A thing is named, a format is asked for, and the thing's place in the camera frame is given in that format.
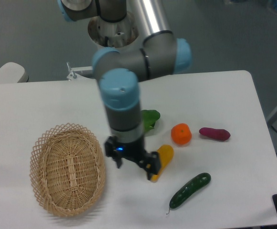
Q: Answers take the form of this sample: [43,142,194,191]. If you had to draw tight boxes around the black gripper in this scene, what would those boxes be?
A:
[104,136,161,180]

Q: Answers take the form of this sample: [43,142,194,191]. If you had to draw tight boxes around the green cucumber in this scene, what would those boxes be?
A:
[166,172,212,215]

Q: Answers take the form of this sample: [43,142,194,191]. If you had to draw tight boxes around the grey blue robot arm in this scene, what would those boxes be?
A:
[58,0,192,178]

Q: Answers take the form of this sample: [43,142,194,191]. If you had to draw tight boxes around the green bok choy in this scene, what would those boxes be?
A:
[141,110,161,134]

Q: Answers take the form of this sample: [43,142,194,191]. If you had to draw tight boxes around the orange tangerine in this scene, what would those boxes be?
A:
[171,123,192,145]

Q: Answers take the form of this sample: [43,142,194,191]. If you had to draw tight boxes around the woven wicker basket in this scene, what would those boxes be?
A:
[30,123,106,217]

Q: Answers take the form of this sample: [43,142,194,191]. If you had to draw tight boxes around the purple sweet potato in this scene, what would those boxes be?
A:
[199,127,231,141]

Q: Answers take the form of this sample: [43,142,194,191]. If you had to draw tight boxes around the white chair armrest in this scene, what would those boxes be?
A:
[0,62,29,84]

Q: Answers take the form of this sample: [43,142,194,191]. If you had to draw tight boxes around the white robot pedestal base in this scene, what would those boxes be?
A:
[66,10,141,81]

